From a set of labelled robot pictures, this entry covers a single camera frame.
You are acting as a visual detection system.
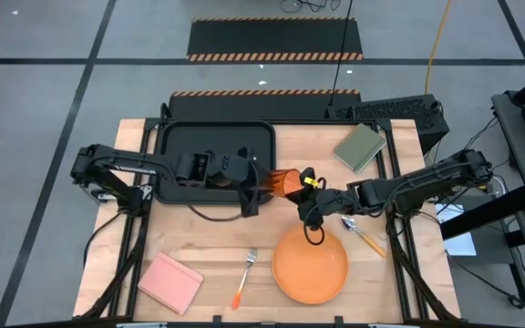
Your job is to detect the yellow floor cable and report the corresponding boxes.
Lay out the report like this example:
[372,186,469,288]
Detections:
[424,0,453,95]

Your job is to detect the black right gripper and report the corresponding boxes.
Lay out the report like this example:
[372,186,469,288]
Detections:
[287,167,364,230]

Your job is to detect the spoon with wooden handle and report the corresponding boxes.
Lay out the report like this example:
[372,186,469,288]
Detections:
[340,215,387,259]

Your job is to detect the narrow hazard striped floor mat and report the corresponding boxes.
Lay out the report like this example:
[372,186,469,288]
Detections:
[169,88,363,122]

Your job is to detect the green notebook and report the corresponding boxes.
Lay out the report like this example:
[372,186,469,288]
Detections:
[333,122,387,174]

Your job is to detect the black plastic tray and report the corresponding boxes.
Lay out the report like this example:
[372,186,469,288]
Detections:
[155,120,276,205]

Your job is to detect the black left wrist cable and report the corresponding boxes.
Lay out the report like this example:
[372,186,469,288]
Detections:
[187,203,245,224]

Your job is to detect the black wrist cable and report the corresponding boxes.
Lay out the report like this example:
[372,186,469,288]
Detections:
[302,211,325,247]
[187,203,245,224]

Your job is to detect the black aluminium table frame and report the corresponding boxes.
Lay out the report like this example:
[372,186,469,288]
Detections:
[73,103,462,328]

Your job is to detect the pink notebook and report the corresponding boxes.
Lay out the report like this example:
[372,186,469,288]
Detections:
[137,251,204,315]

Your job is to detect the orange translucent cup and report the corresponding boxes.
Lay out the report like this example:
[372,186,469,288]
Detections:
[261,168,304,199]

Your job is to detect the curved black floor cable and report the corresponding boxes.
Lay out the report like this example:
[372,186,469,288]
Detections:
[82,211,126,270]

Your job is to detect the orange round plate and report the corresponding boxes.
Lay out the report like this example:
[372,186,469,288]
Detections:
[271,225,350,305]

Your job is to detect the straight black floor cable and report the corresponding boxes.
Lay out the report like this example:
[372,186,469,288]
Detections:
[328,0,355,108]

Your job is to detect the large hazard striped floor mat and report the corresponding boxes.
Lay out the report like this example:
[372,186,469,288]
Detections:
[185,16,365,63]

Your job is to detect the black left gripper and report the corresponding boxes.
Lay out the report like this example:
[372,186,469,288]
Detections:
[207,148,275,218]

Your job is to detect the fork with orange handle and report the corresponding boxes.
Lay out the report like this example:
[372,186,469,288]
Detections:
[230,248,259,311]

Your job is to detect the coiled black cable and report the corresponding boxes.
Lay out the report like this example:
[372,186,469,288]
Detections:
[280,0,341,14]

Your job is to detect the white paper sheet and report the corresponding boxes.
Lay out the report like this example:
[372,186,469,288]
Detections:
[434,203,478,257]

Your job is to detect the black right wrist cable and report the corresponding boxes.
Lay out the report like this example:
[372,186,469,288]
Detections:
[302,211,325,247]

